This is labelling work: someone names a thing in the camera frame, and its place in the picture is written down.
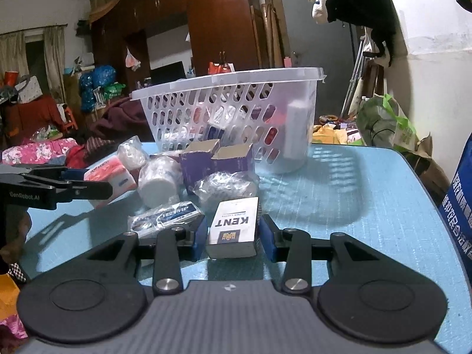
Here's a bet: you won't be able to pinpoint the white Kent cigarette box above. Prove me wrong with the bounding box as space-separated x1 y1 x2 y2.
206 196 259 260

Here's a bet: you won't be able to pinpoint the pink floral blanket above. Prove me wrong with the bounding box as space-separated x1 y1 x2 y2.
1 138 78 165

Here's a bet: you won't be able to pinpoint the white tissue roll wrapped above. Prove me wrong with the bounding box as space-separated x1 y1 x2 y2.
137 156 183 209

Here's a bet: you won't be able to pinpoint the purple open-top box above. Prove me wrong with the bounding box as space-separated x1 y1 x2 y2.
180 139 220 194
211 144 255 173

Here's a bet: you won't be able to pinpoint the red white tissue pack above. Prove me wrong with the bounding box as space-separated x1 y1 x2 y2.
84 155 137 209

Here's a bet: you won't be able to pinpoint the maroon clothing heap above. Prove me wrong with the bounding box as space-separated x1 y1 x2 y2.
90 98 154 142

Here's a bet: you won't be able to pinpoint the blue plastic sacks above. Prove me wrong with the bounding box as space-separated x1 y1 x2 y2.
78 65 116 113

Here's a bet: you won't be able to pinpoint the white plastic mesh basket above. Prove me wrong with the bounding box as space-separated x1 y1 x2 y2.
131 67 326 173

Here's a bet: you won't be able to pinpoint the green white plastic bag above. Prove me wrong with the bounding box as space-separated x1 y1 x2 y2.
356 94 417 152

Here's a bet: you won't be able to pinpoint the beige window curtain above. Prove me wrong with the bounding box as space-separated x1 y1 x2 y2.
43 26 65 103

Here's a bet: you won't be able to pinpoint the brown paper bag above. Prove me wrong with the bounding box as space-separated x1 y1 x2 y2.
401 134 450 206

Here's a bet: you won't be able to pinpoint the blue non-woven shopping bag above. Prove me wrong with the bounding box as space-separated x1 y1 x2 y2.
439 137 472 271

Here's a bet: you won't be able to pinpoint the red orange gift bag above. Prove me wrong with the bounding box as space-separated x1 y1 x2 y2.
208 62 235 75

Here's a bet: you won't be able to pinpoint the grey metal door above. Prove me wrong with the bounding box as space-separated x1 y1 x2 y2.
282 0 358 117

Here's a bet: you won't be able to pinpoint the dark red wooden wardrobe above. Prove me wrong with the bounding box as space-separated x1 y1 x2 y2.
91 0 269 90

